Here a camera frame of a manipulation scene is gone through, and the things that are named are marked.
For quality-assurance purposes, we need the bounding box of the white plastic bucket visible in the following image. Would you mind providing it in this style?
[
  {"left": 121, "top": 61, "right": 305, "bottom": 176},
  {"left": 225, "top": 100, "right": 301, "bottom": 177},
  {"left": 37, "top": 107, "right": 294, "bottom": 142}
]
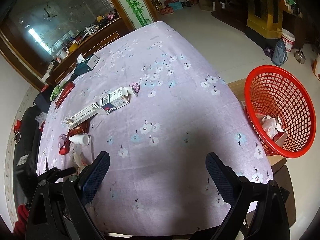
[{"left": 281, "top": 28, "right": 296, "bottom": 53}]

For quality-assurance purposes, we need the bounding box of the green cloth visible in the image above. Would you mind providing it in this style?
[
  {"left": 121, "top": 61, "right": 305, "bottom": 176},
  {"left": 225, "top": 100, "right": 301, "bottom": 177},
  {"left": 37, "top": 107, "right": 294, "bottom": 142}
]
[{"left": 50, "top": 85, "right": 63, "bottom": 102}]

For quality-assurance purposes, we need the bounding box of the metal kettle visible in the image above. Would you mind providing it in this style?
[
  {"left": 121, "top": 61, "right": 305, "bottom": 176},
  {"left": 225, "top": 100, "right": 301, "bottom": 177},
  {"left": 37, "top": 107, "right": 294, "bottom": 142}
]
[{"left": 294, "top": 48, "right": 305, "bottom": 64}]

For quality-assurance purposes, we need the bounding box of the white orange appliance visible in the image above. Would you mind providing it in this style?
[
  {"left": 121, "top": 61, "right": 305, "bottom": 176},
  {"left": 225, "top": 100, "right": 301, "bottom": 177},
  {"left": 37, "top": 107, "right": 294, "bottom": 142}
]
[{"left": 311, "top": 54, "right": 320, "bottom": 80}]

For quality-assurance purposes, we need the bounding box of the purple floral bed sheet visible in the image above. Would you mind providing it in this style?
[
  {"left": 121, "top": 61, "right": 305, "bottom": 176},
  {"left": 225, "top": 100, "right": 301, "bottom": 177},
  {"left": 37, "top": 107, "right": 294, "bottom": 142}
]
[{"left": 36, "top": 22, "right": 273, "bottom": 236}]

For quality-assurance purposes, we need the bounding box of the white blue medicine box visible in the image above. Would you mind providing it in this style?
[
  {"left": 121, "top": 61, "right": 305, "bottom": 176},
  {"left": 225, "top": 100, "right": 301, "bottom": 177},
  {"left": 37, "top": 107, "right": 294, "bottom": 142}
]
[{"left": 97, "top": 87, "right": 137, "bottom": 115}]

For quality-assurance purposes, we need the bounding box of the small purple wrapper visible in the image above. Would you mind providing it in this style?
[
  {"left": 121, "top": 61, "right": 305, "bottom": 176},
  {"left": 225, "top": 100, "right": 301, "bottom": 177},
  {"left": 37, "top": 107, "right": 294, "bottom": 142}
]
[{"left": 131, "top": 82, "right": 140, "bottom": 94}]

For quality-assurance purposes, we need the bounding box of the white spray bottle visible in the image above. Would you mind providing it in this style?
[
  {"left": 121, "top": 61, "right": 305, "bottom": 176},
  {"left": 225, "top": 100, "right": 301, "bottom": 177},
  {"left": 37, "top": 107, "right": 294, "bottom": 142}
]
[{"left": 69, "top": 134, "right": 90, "bottom": 146}]

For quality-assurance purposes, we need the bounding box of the red mesh trash basket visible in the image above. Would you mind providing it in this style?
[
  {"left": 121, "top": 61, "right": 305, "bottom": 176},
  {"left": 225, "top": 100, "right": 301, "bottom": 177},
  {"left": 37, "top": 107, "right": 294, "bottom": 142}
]
[{"left": 244, "top": 65, "right": 316, "bottom": 158}]

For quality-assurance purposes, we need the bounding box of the teal tissue box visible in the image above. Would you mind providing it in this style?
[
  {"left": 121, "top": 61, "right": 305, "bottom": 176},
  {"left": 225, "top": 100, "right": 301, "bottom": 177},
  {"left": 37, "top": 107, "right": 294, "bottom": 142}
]
[{"left": 74, "top": 54, "right": 100, "bottom": 76}]

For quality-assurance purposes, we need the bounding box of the cardboard sheet on floor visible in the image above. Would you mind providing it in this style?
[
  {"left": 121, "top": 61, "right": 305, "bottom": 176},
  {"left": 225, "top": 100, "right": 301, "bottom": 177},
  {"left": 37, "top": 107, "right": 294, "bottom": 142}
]
[{"left": 228, "top": 77, "right": 287, "bottom": 167}]

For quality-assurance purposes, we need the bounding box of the blue grey thermos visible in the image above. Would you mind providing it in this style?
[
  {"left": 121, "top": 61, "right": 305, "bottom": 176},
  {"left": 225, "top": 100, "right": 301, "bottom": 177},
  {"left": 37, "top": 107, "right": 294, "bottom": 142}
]
[{"left": 271, "top": 40, "right": 287, "bottom": 67}]

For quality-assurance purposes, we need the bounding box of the wooden headboard cabinet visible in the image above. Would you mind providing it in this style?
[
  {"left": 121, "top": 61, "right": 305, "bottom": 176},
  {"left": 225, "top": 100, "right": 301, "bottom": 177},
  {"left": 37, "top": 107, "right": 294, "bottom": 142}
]
[{"left": 45, "top": 18, "right": 133, "bottom": 85}]

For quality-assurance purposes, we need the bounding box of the purple and red wrapper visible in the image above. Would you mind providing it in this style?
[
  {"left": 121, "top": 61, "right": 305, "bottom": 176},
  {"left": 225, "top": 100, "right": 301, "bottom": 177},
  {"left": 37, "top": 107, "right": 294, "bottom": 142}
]
[{"left": 59, "top": 134, "right": 71, "bottom": 155}]

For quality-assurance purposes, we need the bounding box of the red and white package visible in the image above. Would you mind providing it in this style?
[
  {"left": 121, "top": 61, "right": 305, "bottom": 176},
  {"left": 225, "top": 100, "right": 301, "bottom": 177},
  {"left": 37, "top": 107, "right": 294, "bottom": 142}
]
[{"left": 255, "top": 113, "right": 287, "bottom": 147}]

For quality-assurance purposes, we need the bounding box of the red cloth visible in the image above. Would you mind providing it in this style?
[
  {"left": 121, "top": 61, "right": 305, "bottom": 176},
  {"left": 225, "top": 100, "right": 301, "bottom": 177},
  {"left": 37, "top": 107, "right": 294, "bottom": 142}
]
[{"left": 13, "top": 204, "right": 29, "bottom": 237}]

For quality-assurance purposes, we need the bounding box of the long white cardboard box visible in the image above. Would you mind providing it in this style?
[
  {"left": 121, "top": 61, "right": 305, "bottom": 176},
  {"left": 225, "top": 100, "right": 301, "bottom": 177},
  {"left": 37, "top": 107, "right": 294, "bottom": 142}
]
[{"left": 65, "top": 102, "right": 99, "bottom": 130}]

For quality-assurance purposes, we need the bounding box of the dark red snack wrapper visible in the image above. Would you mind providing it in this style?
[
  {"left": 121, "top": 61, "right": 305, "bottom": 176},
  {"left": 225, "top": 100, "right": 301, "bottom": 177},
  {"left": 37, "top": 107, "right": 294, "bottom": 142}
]
[{"left": 67, "top": 121, "right": 89, "bottom": 137}]

